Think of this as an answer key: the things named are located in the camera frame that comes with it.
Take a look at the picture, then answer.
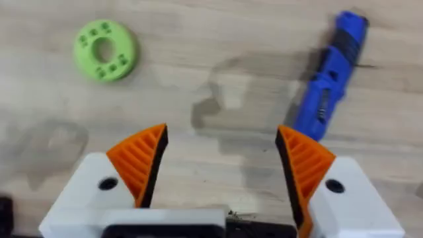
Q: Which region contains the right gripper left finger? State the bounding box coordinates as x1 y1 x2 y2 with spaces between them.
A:
38 123 169 238

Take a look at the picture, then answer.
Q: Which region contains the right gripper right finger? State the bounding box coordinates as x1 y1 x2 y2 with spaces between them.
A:
274 124 406 238

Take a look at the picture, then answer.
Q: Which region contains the green disc with holes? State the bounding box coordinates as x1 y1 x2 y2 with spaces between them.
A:
72 19 139 83

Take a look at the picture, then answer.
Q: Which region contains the blue electric screwdriver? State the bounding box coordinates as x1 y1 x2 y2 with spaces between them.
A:
290 11 370 142

